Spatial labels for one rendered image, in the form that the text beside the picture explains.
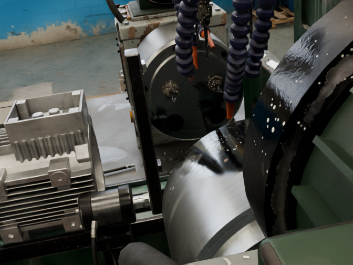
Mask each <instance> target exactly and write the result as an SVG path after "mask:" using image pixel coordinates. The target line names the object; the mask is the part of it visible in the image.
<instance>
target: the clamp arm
mask: <svg viewBox="0 0 353 265"><path fill-rule="evenodd" d="M123 53H124V59H125V62H126V69H127V74H128V80H129V86H130V92H131V98H132V103H133V110H134V115H135V119H136V125H137V131H138V136H139V143H140V148H141V154H142V160H143V166H144V172H145V176H146V181H147V187H148V193H144V194H143V196H147V195H148V197H144V201H145V202H147V201H149V203H150V204H149V203H145V205H144V206H146V208H147V207H149V206H150V209H151V210H152V214H153V215H157V214H161V213H162V198H163V196H162V190H161V184H160V177H159V172H162V165H161V161H160V159H157V158H156V154H155V147H154V141H153V134H152V128H151V121H150V115H149V108H148V102H147V95H146V89H145V85H144V78H143V73H146V72H147V67H146V63H145V60H141V59H140V54H139V50H138V49H137V48H133V49H126V50H124V51H123Z"/></svg>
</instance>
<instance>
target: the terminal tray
mask: <svg viewBox="0 0 353 265"><path fill-rule="evenodd" d="M77 91H78V92H79V93H77V94H74V92H77ZM19 101H23V102H22V103H18V102H19ZM73 108H76V110H72V109H73ZM13 118H15V120H13V121H10V120H11V119H13ZM89 123H91V122H90V118H89V114H88V107H87V103H86V98H85V94H84V90H76V91H70V92H66V93H60V94H53V95H47V96H40V97H34V98H28V99H22V100H16V101H15V102H14V104H13V106H12V108H11V110H10V112H9V114H8V116H7V118H6V120H5V122H4V127H5V130H6V133H7V136H8V140H9V143H10V145H11V147H12V149H13V152H14V155H15V158H16V161H20V162H21V163H23V162H24V160H25V159H27V160H28V161H32V158H35V159H36V160H39V159H40V157H43V158H44V159H46V158H47V157H48V156H49V155H51V157H55V155H56V154H59V155H60V156H62V155H63V153H65V152H66V154H68V155H70V153H71V151H74V153H75V146H77V145H83V144H88V145H89V136H88V125H89Z"/></svg>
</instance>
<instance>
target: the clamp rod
mask: <svg viewBox="0 0 353 265"><path fill-rule="evenodd" d="M144 197H148V195H147V196H143V195H138V196H133V197H132V198H133V205H134V209H140V208H145V207H146V206H144V205H145V203H149V201H147V202H145V201H144ZM149 204H150V203H149Z"/></svg>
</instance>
